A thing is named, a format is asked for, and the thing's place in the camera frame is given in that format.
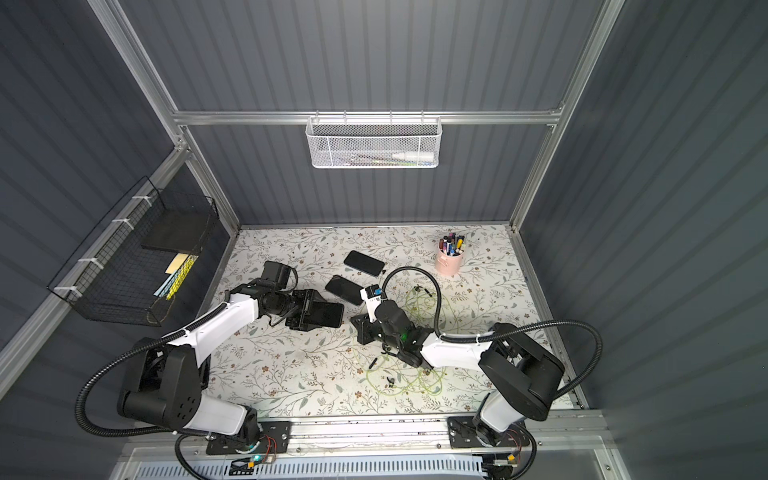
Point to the white wire mesh basket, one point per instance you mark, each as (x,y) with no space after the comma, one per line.
(348,145)

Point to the yellow sticky notes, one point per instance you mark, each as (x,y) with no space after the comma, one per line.
(176,263)

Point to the black smartphone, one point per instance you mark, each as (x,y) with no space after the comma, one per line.
(345,289)
(326,315)

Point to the colourful markers in bucket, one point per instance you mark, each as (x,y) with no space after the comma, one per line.
(452,244)

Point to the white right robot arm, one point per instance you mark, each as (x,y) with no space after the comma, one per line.
(525,375)

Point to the black wire wall basket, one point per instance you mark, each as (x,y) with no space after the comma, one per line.
(118,281)

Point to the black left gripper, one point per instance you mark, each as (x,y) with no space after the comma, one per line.
(309,312)

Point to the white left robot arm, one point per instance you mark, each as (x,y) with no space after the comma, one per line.
(165,379)

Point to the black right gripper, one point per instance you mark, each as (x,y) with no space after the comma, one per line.
(365,327)

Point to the white marker in basket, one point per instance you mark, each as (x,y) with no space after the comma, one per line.
(413,157)

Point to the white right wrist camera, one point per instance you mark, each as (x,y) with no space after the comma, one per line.
(372,297)

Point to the black notebook in basket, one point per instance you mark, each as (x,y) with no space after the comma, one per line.
(179,232)

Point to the pink pen bucket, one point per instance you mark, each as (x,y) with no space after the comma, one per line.
(448,265)

